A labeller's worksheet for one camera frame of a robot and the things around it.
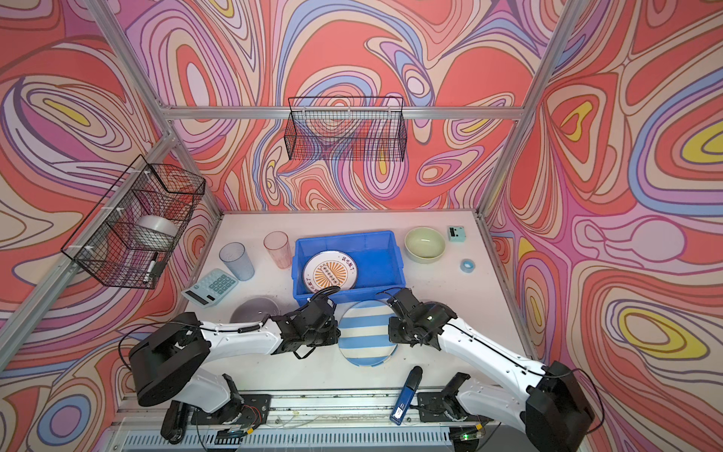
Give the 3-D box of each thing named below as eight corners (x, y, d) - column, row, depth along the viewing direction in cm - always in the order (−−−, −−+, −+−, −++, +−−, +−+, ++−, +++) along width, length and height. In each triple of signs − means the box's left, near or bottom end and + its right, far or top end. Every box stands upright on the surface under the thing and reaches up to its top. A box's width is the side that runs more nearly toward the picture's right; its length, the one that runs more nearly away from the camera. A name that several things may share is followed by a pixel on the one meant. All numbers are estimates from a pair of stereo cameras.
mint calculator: (186, 298, 97) (181, 293, 94) (216, 270, 104) (212, 264, 101) (209, 313, 93) (204, 308, 90) (239, 283, 100) (235, 278, 97)
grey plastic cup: (230, 281, 100) (215, 260, 90) (237, 263, 105) (223, 241, 95) (253, 281, 100) (240, 260, 90) (258, 263, 105) (247, 241, 95)
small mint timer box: (449, 242, 112) (451, 237, 110) (446, 231, 116) (448, 226, 114) (465, 242, 112) (467, 237, 110) (462, 231, 116) (464, 226, 114)
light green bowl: (406, 265, 103) (407, 256, 99) (402, 235, 113) (404, 226, 108) (445, 264, 103) (448, 256, 99) (438, 235, 113) (441, 226, 108)
